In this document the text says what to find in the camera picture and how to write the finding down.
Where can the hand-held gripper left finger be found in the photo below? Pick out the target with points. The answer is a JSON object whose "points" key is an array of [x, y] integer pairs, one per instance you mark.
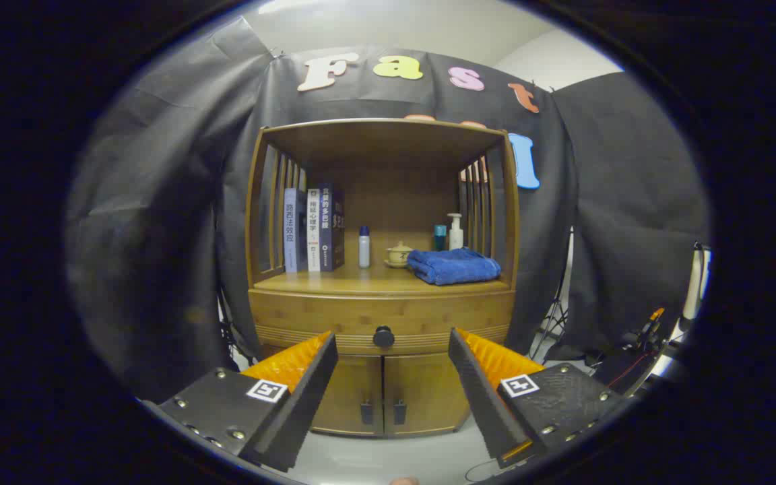
{"points": [[300, 411]]}

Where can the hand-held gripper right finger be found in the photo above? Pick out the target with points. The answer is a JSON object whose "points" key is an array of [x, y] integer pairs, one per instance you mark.
{"points": [[482, 404]]}

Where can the wooden drawer with black knob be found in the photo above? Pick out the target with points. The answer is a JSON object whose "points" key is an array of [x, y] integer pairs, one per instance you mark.
{"points": [[334, 313]]}

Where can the wooden cabinet door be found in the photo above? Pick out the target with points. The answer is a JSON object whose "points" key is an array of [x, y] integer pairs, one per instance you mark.
{"points": [[354, 397], [422, 394]]}

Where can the wooden countertop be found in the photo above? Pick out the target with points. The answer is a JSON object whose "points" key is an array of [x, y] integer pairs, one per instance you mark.
{"points": [[361, 277]]}

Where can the wooden cabinet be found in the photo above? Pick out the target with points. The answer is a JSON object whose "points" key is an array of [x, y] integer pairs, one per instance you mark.
{"points": [[388, 145]]}

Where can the black light stand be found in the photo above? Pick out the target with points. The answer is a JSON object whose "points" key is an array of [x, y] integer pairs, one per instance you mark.
{"points": [[555, 311]]}

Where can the folded blue towel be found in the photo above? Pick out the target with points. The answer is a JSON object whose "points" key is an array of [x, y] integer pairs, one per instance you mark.
{"points": [[452, 266]]}

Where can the beige saucer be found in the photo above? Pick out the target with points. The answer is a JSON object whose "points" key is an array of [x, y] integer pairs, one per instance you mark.
{"points": [[391, 264]]}

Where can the white pump bottle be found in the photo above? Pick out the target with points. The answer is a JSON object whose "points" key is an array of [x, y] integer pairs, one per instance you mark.
{"points": [[456, 237]]}

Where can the white bottle with blue cap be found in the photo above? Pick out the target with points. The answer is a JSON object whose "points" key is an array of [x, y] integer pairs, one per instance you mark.
{"points": [[364, 252]]}

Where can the beige lidded tea cup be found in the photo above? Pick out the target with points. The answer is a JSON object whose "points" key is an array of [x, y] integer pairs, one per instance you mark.
{"points": [[400, 254]]}

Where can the teal bottle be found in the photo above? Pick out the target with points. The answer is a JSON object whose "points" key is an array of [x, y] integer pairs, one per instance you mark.
{"points": [[440, 236]]}

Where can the light blue book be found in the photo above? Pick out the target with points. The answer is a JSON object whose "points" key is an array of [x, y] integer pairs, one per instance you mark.
{"points": [[292, 232]]}

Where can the white book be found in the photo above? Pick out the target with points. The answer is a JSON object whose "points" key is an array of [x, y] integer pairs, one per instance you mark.
{"points": [[313, 232]]}

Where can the black and orange device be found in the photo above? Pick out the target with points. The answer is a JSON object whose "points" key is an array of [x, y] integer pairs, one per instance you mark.
{"points": [[647, 330]]}

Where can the dark blue book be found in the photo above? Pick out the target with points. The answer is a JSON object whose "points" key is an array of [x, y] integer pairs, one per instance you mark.
{"points": [[326, 229]]}

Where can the black backdrop cloth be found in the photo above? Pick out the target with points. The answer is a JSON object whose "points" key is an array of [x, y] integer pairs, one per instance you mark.
{"points": [[159, 236]]}

